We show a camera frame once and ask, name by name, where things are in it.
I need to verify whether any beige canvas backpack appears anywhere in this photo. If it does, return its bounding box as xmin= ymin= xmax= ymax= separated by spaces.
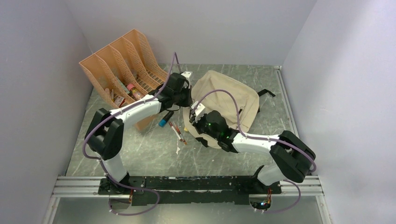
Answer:
xmin=191 ymin=70 xmax=260 ymax=133

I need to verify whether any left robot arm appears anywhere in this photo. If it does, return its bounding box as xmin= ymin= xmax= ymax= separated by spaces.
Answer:
xmin=84 ymin=71 xmax=192 ymax=194

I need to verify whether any orange plastic file organizer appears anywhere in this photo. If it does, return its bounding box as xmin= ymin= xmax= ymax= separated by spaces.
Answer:
xmin=78 ymin=28 xmax=169 ymax=132

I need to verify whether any red small box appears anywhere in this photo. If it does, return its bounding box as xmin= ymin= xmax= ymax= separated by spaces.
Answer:
xmin=114 ymin=96 xmax=125 ymax=108

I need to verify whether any green white card pack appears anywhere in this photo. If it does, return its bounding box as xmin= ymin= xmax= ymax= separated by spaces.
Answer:
xmin=116 ymin=77 xmax=130 ymax=95

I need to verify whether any thin orange pen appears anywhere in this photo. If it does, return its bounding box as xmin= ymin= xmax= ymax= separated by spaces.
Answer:
xmin=173 ymin=124 xmax=187 ymax=145

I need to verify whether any black blue marker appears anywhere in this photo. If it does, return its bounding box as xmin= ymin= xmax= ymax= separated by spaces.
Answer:
xmin=158 ymin=111 xmax=174 ymax=127

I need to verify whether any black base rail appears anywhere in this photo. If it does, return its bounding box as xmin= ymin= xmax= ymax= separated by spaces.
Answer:
xmin=98 ymin=175 xmax=282 ymax=206

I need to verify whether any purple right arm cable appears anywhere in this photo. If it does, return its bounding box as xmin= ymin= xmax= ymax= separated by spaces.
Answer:
xmin=190 ymin=90 xmax=318 ymax=215

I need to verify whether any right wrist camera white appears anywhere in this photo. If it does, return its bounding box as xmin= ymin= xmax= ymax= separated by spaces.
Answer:
xmin=190 ymin=101 xmax=205 ymax=115

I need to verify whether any pink-capped glitter bottle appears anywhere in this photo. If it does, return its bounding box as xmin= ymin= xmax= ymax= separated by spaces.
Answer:
xmin=127 ymin=84 xmax=143 ymax=100

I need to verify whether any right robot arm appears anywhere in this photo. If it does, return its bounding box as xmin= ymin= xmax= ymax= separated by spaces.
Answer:
xmin=189 ymin=111 xmax=316 ymax=193

